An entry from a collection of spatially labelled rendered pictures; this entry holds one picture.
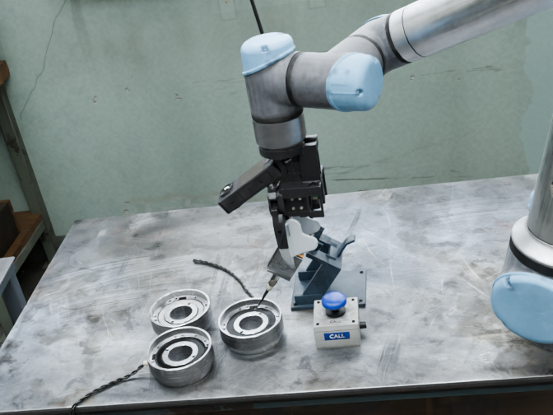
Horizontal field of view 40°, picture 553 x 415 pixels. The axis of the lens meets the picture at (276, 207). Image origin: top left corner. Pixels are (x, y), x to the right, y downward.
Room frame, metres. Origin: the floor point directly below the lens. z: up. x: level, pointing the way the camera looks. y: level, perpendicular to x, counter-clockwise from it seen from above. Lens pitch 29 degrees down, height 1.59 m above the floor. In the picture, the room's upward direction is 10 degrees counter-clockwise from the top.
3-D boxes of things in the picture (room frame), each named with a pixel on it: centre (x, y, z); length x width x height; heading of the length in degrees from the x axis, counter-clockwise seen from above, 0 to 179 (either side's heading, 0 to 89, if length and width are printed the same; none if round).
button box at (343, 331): (0.98, -0.07, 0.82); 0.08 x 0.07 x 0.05; 81
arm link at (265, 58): (1.03, -0.03, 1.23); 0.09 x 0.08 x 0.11; 54
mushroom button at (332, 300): (0.98, -0.06, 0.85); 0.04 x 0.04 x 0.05
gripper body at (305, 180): (1.03, -0.03, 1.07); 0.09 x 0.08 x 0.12; 78
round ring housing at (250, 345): (1.01, 0.07, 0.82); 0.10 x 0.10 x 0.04
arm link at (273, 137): (1.03, -0.03, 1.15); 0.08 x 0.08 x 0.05
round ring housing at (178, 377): (0.97, 0.19, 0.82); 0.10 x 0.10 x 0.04
